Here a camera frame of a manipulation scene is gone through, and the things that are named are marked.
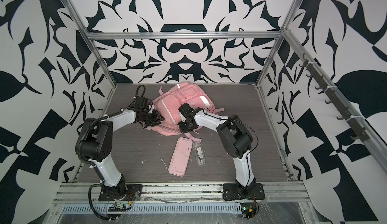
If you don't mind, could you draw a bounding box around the left base black cable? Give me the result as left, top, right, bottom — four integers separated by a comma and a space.
88, 183, 122, 222

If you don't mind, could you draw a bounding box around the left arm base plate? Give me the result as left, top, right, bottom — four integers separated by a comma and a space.
98, 184, 143, 201

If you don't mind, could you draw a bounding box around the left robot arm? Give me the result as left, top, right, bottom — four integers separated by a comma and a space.
75, 96, 165, 196

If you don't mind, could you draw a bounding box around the wall hook rail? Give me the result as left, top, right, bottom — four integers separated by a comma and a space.
300, 59, 370, 142

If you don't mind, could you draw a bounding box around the left circuit board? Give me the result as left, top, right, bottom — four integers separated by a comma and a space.
108, 202, 132, 212

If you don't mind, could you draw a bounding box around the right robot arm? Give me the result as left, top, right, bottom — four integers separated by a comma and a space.
178, 103, 257, 200

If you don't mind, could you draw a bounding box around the aluminium frame rail front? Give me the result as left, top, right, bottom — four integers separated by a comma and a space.
53, 182, 310, 204

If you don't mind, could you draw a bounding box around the pink student backpack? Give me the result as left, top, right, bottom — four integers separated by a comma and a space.
146, 82, 227, 142

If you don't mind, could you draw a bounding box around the circuit board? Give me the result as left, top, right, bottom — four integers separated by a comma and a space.
108, 202, 132, 212
241, 202, 260, 219

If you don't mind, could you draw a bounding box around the pink pencil case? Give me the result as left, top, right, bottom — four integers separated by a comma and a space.
168, 137, 193, 177

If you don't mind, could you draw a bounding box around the clear plastic eraser case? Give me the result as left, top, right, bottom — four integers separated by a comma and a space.
192, 142, 206, 166

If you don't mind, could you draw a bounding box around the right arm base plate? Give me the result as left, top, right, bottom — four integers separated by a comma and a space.
222, 182, 266, 201

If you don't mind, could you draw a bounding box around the right circuit board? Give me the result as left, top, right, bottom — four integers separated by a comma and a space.
241, 202, 260, 219

